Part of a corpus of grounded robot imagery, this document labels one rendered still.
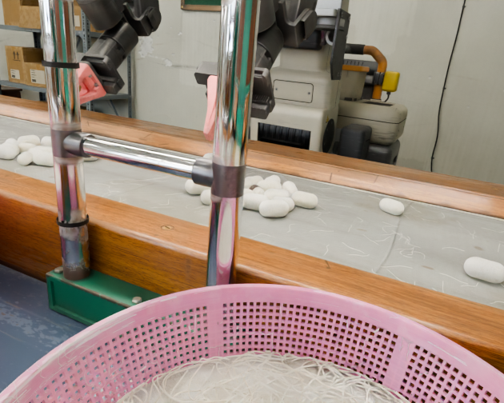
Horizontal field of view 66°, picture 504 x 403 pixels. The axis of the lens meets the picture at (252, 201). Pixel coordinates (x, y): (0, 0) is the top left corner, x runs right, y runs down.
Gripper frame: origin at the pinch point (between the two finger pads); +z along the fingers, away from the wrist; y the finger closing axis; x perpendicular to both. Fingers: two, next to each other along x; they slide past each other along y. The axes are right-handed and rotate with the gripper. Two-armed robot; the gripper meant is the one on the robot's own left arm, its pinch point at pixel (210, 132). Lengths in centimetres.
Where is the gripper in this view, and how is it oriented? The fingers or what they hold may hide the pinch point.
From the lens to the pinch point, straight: 49.9
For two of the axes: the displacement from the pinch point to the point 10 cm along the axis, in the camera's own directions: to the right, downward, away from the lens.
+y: 9.1, 2.3, -3.5
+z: -3.8, 8.1, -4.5
